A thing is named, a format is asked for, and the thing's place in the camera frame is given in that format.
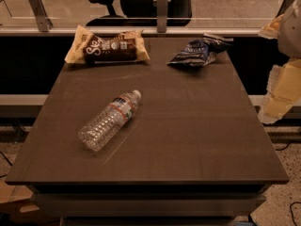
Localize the clear plastic water bottle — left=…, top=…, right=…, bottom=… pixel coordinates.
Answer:
left=78, top=90, right=142, bottom=152

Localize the brown and cream snack bag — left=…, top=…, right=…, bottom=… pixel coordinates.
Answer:
left=65, top=25, right=150, bottom=65

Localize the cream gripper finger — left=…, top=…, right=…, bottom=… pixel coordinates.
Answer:
left=258, top=14, right=283, bottom=40
left=258, top=59, right=301, bottom=124

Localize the right metal bracket post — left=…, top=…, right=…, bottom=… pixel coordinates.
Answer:
left=276, top=0, right=301, bottom=19

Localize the blue chip bag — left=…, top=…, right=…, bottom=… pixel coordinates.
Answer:
left=168, top=33, right=233, bottom=67

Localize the left metal bracket post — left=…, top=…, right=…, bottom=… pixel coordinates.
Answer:
left=28, top=0, right=53, bottom=32

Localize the black floor cable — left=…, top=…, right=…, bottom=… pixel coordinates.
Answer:
left=275, top=140, right=301, bottom=226

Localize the black office chair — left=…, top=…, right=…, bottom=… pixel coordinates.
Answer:
left=87, top=0, right=192, bottom=26

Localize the metal bracket post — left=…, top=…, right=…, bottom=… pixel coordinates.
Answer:
left=28, top=0, right=53, bottom=32
left=157, top=0, right=168, bottom=33
left=276, top=0, right=301, bottom=19

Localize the glass partition panel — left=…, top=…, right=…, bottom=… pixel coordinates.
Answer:
left=0, top=0, right=284, bottom=28

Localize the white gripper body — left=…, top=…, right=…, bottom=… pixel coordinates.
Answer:
left=277, top=0, right=301, bottom=58

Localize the middle metal bracket post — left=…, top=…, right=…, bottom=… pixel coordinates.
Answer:
left=157, top=0, right=168, bottom=33

